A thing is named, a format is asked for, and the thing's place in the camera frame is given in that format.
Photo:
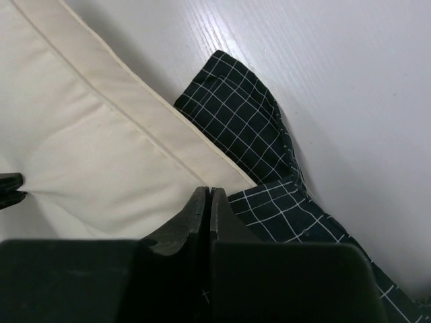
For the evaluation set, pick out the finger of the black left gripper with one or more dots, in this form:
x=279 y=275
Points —
x=10 y=182
x=11 y=198

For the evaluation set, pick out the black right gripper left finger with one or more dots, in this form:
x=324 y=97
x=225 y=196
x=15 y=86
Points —
x=158 y=278

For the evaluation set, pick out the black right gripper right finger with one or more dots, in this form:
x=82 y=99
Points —
x=254 y=281

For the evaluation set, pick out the cream white pillow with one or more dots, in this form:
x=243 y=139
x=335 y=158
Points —
x=103 y=156

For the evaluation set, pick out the dark plaid pillowcase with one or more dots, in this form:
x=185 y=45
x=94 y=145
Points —
x=234 y=109

